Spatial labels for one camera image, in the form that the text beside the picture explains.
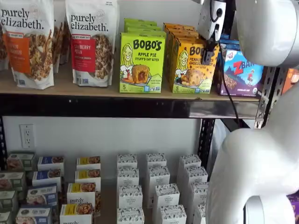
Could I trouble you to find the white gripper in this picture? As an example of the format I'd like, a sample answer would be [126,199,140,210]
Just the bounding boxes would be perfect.
[197,0,227,66]

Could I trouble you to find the orange Bobo's peanut butter box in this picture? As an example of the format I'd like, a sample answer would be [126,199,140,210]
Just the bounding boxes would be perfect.
[163,22,196,82]
[171,37,221,94]
[166,29,200,91]

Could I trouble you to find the blue Zbar box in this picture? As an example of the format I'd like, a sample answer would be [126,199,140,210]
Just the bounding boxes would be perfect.
[219,48,265,98]
[219,43,241,51]
[219,34,239,45]

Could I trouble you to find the green Bobo's apple pie box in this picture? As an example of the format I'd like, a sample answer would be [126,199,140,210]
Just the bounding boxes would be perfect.
[123,18,158,26]
[123,24,164,34]
[120,32,167,94]

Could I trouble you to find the large orange box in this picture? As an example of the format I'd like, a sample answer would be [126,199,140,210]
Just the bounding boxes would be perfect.
[284,68,299,94]

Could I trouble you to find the white patterned box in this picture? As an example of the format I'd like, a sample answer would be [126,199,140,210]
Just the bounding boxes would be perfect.
[184,166,208,185]
[179,154,202,168]
[160,204,187,224]
[146,153,167,168]
[116,207,145,224]
[193,204,207,224]
[117,167,140,187]
[153,183,180,207]
[118,185,143,209]
[148,166,171,187]
[190,182,210,206]
[116,153,138,168]

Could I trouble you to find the wooden shelf board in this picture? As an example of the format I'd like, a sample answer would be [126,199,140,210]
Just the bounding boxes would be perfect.
[0,63,262,103]

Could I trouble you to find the yellow granola box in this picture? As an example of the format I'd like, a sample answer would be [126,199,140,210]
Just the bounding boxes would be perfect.
[67,182,97,206]
[74,169,101,185]
[76,156,101,170]
[60,203,94,224]

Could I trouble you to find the purple box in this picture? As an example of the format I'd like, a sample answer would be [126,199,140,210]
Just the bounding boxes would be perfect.
[286,193,299,224]

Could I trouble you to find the blue granola box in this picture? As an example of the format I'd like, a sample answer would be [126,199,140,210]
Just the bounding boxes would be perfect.
[15,205,53,224]
[26,184,58,207]
[37,155,65,175]
[32,169,62,187]

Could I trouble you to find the grey-green granola box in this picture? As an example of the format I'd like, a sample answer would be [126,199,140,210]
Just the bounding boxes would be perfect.
[0,172,25,191]
[0,190,18,212]
[7,153,36,171]
[0,211,13,224]

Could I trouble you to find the granola bag red label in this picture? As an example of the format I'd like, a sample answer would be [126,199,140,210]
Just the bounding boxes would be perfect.
[65,0,121,88]

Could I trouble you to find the white granola bag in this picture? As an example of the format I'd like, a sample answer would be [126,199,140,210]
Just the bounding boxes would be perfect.
[52,0,71,74]
[0,23,10,71]

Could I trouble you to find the white patterned small boxes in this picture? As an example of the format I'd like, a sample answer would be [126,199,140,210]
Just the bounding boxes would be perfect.
[53,163,206,224]

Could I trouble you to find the granola bag orange label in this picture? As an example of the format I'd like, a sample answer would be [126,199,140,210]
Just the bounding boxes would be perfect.
[0,0,55,90]

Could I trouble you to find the black cable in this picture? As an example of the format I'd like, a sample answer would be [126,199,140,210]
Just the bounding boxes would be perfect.
[209,0,241,128]

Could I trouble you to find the white wall outlet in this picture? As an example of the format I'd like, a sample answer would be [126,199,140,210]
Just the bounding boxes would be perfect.
[20,124,35,149]

